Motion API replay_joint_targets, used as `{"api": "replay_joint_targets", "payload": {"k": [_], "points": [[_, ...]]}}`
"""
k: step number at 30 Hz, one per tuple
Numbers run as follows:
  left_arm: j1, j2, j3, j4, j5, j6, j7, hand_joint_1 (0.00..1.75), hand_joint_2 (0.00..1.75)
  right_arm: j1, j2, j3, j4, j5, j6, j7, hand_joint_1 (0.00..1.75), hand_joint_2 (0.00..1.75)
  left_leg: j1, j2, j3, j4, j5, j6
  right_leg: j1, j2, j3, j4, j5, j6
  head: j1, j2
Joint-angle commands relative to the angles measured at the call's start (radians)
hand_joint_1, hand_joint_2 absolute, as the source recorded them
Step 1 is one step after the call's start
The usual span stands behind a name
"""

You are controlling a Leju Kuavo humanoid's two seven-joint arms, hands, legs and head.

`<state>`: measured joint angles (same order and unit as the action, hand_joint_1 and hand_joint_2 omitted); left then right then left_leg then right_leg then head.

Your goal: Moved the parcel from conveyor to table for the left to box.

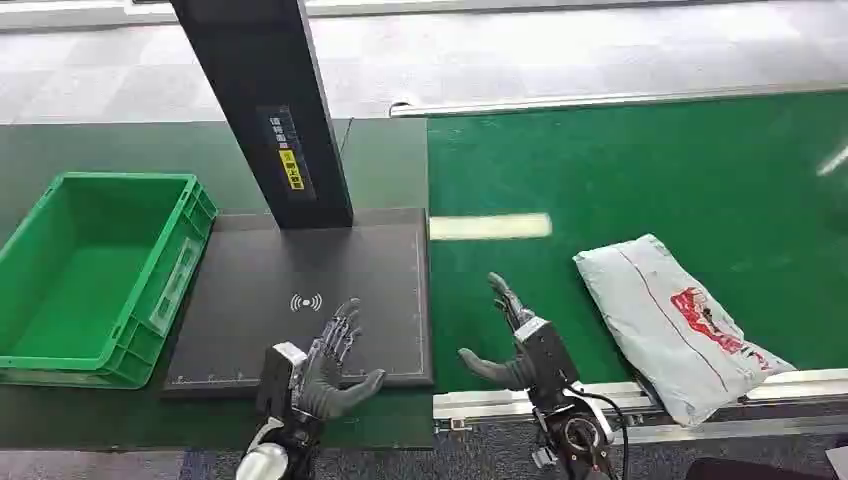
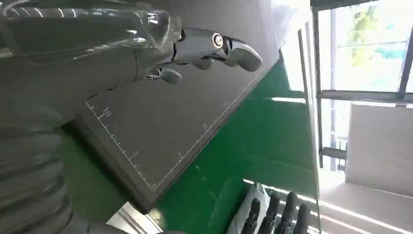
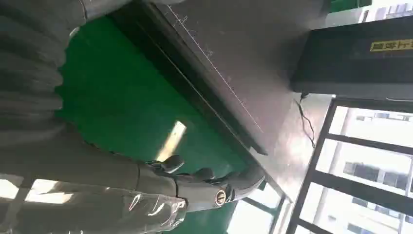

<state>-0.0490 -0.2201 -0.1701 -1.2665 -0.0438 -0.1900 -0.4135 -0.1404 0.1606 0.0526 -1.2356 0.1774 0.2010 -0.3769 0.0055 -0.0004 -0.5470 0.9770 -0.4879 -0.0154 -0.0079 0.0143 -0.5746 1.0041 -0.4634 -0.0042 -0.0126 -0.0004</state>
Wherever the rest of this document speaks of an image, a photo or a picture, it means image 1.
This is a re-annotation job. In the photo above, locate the green conveyor belt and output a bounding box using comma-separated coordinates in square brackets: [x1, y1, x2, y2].
[426, 90, 848, 396]

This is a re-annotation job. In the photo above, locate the grey plastic parcel bag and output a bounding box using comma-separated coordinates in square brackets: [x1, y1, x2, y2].
[572, 232, 797, 428]

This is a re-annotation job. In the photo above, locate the black scanner post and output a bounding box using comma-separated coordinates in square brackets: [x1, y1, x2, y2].
[168, 0, 355, 232]

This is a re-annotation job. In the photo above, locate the black scanner base plate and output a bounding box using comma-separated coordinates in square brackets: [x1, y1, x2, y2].
[161, 207, 436, 399]

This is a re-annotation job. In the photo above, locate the aluminium conveyor side rail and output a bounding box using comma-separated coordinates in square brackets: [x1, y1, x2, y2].
[431, 367, 848, 447]
[388, 82, 848, 119]

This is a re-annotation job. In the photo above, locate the yellow warning label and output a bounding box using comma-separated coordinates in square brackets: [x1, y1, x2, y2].
[278, 148, 307, 192]

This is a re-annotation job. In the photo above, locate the green plastic crate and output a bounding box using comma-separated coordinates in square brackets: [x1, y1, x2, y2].
[0, 171, 221, 391]

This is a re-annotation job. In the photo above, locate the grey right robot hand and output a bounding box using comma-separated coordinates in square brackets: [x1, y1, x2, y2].
[457, 272, 580, 409]

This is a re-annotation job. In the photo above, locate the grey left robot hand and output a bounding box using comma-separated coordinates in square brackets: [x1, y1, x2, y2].
[256, 297, 388, 426]

